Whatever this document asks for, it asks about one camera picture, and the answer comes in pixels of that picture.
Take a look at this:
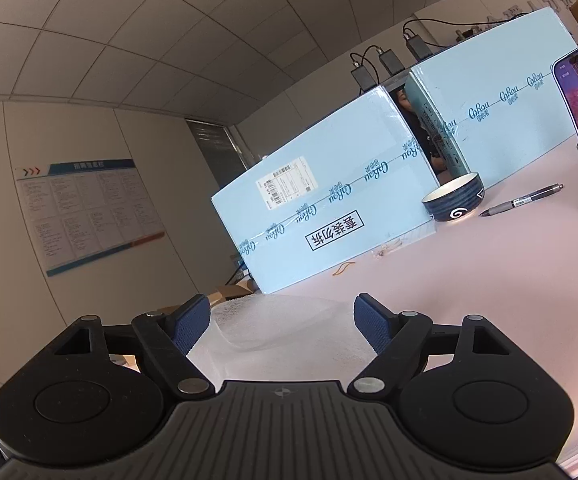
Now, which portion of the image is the white non-woven shopping bag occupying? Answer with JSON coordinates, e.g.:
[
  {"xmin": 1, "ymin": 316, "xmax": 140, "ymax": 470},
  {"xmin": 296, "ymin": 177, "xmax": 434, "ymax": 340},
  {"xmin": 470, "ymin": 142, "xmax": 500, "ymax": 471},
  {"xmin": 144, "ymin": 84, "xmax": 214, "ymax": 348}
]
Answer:
[{"xmin": 187, "ymin": 295, "xmax": 376, "ymax": 388}]

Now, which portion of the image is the clear plastic wrapper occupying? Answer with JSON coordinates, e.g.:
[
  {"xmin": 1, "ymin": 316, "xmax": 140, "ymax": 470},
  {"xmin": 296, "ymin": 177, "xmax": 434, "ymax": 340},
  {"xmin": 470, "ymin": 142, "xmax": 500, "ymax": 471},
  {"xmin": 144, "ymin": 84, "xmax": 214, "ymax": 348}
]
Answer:
[{"xmin": 371, "ymin": 238, "xmax": 403, "ymax": 258}]

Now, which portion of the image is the yellow rubber band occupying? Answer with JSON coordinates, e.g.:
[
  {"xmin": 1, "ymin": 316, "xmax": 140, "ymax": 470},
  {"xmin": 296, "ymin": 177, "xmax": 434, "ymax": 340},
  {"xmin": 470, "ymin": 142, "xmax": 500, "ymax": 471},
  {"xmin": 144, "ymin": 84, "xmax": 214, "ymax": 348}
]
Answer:
[{"xmin": 332, "ymin": 261, "xmax": 355, "ymax": 276}]

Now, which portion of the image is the open cardboard box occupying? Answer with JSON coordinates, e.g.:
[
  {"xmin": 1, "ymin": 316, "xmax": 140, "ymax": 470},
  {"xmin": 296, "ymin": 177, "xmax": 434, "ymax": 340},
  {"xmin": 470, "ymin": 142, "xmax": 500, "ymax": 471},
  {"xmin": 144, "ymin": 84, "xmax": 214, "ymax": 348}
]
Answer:
[{"xmin": 208, "ymin": 278, "xmax": 259, "ymax": 308}]

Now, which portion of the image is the dark blue ceramic bowl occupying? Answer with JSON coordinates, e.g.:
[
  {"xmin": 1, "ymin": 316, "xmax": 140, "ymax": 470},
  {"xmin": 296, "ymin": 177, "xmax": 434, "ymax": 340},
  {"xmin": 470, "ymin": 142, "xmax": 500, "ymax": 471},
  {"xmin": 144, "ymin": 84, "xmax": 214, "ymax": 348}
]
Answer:
[{"xmin": 421, "ymin": 172, "xmax": 486, "ymax": 222}]

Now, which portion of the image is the large light blue box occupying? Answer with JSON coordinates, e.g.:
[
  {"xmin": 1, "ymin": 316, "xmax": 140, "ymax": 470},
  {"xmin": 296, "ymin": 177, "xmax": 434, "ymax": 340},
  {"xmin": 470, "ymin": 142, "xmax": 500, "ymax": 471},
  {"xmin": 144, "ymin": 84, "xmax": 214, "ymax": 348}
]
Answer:
[{"xmin": 212, "ymin": 87, "xmax": 438, "ymax": 294}]

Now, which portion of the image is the grey black pen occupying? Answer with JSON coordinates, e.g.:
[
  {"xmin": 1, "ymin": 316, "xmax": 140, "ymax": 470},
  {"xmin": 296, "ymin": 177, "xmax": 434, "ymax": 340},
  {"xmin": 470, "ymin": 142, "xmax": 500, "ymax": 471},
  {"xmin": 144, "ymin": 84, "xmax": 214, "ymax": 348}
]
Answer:
[{"xmin": 480, "ymin": 183, "xmax": 564, "ymax": 217}]

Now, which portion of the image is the black power adapter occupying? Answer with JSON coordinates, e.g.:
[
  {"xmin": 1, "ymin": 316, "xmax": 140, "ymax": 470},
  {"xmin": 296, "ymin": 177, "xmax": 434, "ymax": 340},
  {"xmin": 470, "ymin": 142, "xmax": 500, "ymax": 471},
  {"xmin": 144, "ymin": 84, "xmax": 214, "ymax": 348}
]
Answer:
[
  {"xmin": 402, "ymin": 18, "xmax": 444, "ymax": 62},
  {"xmin": 378, "ymin": 49, "xmax": 405, "ymax": 77},
  {"xmin": 349, "ymin": 52, "xmax": 380, "ymax": 94}
]

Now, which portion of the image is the wall info poster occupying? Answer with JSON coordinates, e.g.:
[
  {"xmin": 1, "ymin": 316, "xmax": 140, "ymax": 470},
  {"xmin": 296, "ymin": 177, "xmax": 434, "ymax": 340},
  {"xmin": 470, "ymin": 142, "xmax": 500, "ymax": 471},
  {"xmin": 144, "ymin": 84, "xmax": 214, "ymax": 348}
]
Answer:
[{"xmin": 16, "ymin": 158, "xmax": 165, "ymax": 278}]

